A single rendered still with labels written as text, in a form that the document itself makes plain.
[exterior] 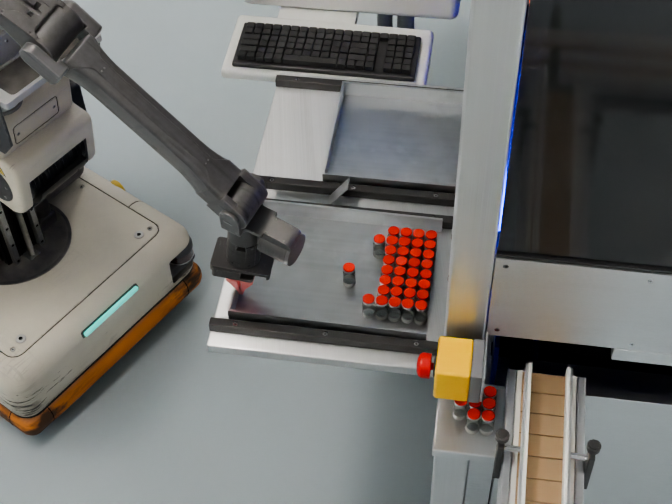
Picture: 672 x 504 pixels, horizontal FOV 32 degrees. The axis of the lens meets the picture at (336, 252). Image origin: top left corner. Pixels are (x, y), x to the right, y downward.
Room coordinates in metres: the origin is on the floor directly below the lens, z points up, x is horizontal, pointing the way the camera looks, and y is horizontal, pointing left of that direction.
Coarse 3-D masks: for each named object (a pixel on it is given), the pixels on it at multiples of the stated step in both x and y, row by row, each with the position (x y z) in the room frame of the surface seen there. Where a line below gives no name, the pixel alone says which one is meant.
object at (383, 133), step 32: (352, 96) 1.77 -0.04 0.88; (384, 96) 1.76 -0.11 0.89; (416, 96) 1.75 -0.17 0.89; (448, 96) 1.74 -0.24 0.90; (352, 128) 1.68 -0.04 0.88; (384, 128) 1.67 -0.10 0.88; (416, 128) 1.67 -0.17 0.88; (448, 128) 1.67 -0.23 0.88; (352, 160) 1.59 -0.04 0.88; (384, 160) 1.59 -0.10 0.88; (416, 160) 1.58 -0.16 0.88; (448, 160) 1.58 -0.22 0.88; (448, 192) 1.48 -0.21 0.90
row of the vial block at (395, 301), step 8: (408, 232) 1.36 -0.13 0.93; (400, 240) 1.34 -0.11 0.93; (408, 240) 1.34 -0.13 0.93; (400, 248) 1.32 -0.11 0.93; (408, 248) 1.33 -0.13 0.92; (400, 256) 1.31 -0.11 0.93; (408, 256) 1.32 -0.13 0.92; (400, 264) 1.29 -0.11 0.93; (408, 264) 1.31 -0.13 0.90; (400, 272) 1.27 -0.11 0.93; (392, 280) 1.25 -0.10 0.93; (400, 280) 1.25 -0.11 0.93; (392, 288) 1.24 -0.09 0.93; (400, 288) 1.24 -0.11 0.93; (392, 296) 1.22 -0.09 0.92; (400, 296) 1.22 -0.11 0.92; (392, 304) 1.20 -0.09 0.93; (400, 304) 1.21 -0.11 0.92; (392, 312) 1.20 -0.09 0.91; (400, 312) 1.20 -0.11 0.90; (392, 320) 1.20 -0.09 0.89
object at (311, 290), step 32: (320, 224) 1.43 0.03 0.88; (352, 224) 1.43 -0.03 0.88; (384, 224) 1.42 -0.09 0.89; (416, 224) 1.41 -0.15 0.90; (320, 256) 1.35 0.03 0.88; (352, 256) 1.35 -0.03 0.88; (256, 288) 1.28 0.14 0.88; (288, 288) 1.28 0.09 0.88; (320, 288) 1.28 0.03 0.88; (352, 288) 1.28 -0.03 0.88; (256, 320) 1.20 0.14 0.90; (288, 320) 1.19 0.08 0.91; (320, 320) 1.18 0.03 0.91; (352, 320) 1.21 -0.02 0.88; (384, 320) 1.20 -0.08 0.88
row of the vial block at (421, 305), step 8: (432, 232) 1.36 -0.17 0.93; (432, 240) 1.34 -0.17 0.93; (424, 248) 1.33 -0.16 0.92; (432, 248) 1.32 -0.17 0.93; (424, 256) 1.31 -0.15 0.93; (432, 256) 1.30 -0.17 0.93; (424, 264) 1.29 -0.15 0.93; (432, 264) 1.29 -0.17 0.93; (424, 272) 1.27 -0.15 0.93; (432, 272) 1.28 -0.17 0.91; (424, 280) 1.25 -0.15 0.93; (424, 288) 1.23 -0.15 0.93; (424, 296) 1.22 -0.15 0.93; (416, 304) 1.20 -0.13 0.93; (424, 304) 1.20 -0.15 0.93; (416, 312) 1.19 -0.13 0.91; (424, 312) 1.19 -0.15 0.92; (416, 320) 1.19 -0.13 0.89; (424, 320) 1.19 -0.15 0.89
